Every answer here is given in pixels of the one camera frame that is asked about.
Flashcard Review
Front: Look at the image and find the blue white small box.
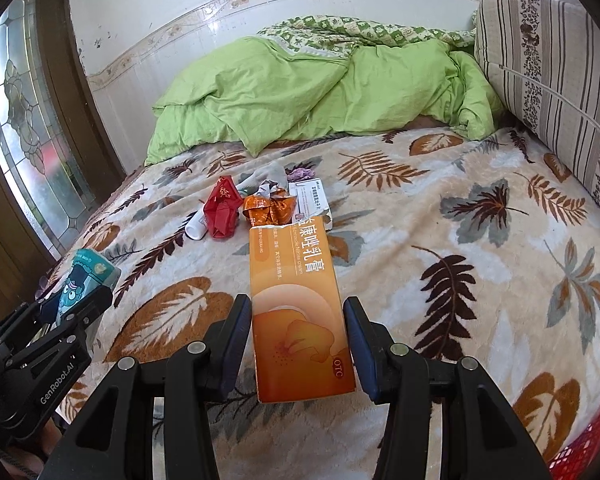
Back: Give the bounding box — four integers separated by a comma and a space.
56, 248, 121, 324

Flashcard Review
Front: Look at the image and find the orange ointment box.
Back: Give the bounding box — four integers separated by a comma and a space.
249, 217, 355, 404

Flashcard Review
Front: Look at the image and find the red plastic mesh basket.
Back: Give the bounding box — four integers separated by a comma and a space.
548, 411, 600, 480

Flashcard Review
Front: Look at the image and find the stained glass wooden door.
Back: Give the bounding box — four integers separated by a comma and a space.
0, 0, 124, 319

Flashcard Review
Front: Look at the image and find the white small tube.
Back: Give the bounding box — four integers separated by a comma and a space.
184, 208, 208, 240

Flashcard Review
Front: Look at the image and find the crumpled red wrapper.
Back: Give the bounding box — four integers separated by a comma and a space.
204, 176, 244, 240

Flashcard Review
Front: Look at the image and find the crumpled orange foil wrapper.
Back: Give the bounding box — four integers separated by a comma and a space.
242, 188, 296, 228

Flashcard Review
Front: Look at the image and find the white medicine box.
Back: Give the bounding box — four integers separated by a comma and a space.
289, 179, 332, 231

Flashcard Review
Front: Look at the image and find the crumpled grey white paper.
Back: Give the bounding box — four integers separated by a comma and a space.
236, 162, 288, 197

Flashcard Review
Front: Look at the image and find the purple crumpled wrapper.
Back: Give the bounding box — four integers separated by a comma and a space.
287, 167, 315, 182

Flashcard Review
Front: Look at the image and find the green quilt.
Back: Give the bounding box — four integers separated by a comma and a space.
145, 15, 504, 165

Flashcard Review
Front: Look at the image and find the striped folded beige quilt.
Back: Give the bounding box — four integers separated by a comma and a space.
475, 0, 600, 207

